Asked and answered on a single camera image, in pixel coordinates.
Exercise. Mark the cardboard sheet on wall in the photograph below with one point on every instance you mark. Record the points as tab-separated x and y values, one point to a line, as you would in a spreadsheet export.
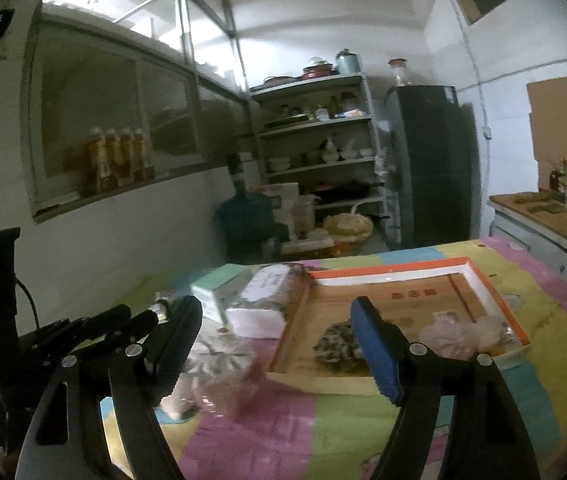
548	120

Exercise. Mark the green white tissue box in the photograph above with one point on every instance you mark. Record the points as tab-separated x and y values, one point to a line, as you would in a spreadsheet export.
216	289

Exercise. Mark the colourful patchwork table cloth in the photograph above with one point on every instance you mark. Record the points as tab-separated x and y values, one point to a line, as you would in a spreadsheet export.
287	434

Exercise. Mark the black refrigerator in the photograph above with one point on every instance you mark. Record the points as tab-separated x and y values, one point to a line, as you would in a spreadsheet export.
435	159

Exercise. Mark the leopard print cloth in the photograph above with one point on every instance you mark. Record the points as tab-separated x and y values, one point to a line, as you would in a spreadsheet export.
338	349

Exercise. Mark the blue water jug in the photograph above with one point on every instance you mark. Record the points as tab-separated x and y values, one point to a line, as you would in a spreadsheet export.
247	224

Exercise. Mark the floral tissue pack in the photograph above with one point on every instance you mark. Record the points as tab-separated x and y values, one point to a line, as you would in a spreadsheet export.
261	309

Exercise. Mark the clear plastic bag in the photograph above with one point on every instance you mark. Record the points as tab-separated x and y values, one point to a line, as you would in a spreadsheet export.
217	377

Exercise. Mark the wooden kitchen counter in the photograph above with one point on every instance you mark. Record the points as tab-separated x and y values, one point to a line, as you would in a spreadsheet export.
536	223

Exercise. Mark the red pot on shelf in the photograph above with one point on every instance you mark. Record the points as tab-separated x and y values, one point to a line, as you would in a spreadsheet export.
317	68

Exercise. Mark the glass jar on fridge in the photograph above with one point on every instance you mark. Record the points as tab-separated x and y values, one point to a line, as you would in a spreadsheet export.
400	73

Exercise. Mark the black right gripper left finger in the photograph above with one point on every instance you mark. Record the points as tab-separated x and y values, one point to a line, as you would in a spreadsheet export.
95	419

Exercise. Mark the grey metal shelf rack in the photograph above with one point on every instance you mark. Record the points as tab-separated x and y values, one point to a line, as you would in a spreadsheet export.
321	135

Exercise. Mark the yellow round basket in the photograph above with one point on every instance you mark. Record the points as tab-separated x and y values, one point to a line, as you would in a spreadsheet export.
349	228

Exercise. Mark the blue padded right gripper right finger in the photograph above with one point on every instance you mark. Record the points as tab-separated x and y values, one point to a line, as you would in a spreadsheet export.
487	437

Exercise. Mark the pink fluffy plush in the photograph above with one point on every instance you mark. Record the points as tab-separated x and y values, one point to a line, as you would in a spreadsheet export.
452	338

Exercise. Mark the teal pot on shelf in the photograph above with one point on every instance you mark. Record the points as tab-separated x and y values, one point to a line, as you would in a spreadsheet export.
347	62

